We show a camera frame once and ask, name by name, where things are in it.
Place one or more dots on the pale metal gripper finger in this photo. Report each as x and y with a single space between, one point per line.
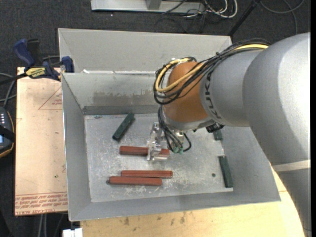
154 131
157 158

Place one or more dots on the red-brown block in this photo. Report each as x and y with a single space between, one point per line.
134 181
145 173
133 150

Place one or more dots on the dark green flat block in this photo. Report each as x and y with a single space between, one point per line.
217 135
226 171
123 127

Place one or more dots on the grey metal bin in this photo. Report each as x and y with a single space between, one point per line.
123 142

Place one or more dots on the brown cardboard board red print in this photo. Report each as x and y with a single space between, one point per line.
39 142

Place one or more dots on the black cylinder on white bracket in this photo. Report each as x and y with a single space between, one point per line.
215 127

